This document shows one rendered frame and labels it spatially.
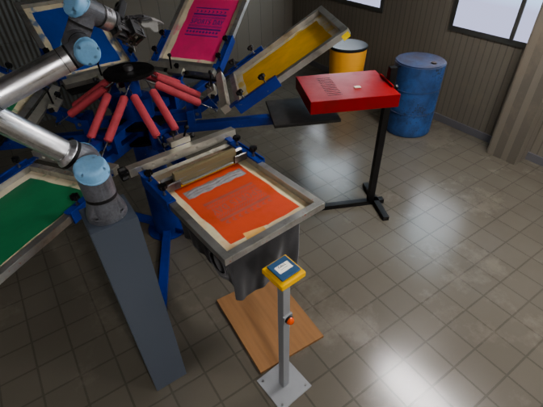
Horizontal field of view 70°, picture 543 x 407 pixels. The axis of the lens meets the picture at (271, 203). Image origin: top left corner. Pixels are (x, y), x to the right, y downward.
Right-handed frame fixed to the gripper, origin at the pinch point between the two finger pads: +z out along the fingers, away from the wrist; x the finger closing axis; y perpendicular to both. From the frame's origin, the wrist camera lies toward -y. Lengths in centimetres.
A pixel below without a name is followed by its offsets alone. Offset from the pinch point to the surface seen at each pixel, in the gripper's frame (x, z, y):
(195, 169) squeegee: -36, 47, 39
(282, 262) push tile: -1, 26, 101
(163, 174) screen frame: -55, 45, 32
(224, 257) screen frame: -19, 16, 89
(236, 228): -20, 35, 78
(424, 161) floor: 49, 305, 69
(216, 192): -32, 50, 55
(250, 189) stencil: -18, 59, 60
